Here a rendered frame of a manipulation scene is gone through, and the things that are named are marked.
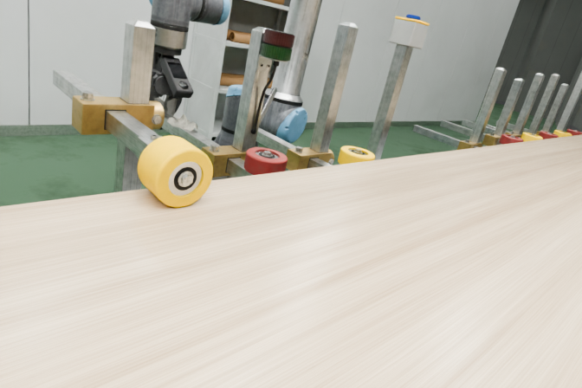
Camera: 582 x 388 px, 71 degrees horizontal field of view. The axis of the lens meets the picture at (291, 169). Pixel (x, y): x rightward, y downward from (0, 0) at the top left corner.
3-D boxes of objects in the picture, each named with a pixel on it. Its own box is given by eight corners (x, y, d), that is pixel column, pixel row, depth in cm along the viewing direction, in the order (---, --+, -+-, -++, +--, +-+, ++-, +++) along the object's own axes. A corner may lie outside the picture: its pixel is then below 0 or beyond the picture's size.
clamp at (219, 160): (198, 169, 87) (201, 146, 85) (248, 164, 96) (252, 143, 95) (212, 179, 83) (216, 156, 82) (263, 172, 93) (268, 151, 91)
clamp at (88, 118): (69, 124, 67) (70, 93, 65) (149, 123, 76) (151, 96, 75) (82, 137, 63) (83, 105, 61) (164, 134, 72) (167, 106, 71)
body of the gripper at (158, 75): (166, 89, 112) (171, 44, 108) (182, 99, 107) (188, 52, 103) (139, 87, 107) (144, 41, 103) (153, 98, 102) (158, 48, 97)
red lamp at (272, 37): (255, 39, 79) (258, 27, 78) (279, 43, 83) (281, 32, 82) (275, 45, 75) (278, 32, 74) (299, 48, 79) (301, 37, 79)
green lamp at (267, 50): (254, 52, 80) (255, 41, 79) (276, 55, 84) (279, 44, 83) (273, 59, 76) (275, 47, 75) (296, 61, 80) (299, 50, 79)
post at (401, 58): (353, 188, 131) (394, 43, 116) (362, 186, 134) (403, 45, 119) (364, 194, 128) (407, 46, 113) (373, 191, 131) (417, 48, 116)
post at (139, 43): (108, 271, 81) (125, 16, 65) (126, 266, 83) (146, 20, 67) (115, 281, 79) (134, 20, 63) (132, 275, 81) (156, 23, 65)
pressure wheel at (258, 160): (229, 200, 82) (238, 145, 78) (260, 194, 87) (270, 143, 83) (253, 218, 76) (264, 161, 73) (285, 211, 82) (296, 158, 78)
